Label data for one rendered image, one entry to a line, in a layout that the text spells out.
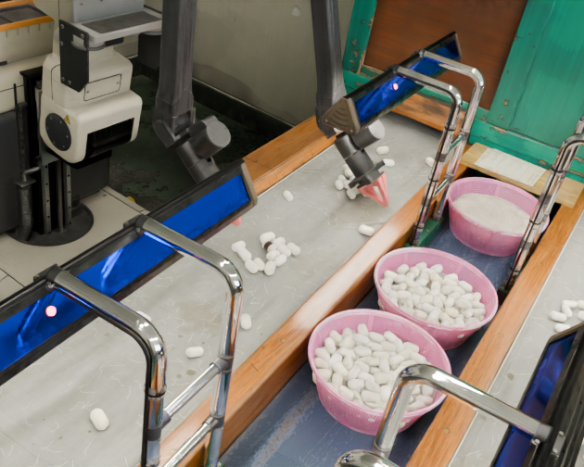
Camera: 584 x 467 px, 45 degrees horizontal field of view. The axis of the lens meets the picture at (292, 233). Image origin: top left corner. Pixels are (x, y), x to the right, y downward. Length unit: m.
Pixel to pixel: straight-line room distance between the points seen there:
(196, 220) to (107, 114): 0.96
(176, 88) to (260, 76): 2.16
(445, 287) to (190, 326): 0.57
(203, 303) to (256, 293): 0.11
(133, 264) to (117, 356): 0.37
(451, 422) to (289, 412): 0.29
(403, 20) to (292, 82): 1.35
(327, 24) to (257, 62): 1.91
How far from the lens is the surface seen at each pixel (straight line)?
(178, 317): 1.36
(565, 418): 0.85
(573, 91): 2.09
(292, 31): 3.40
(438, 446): 1.22
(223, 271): 0.88
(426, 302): 1.53
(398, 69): 1.59
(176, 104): 1.44
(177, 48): 1.40
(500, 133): 2.16
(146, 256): 0.95
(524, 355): 1.50
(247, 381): 1.23
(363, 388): 1.32
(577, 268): 1.83
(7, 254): 2.28
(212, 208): 1.05
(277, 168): 1.82
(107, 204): 2.49
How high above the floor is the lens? 1.66
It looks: 34 degrees down
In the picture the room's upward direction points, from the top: 11 degrees clockwise
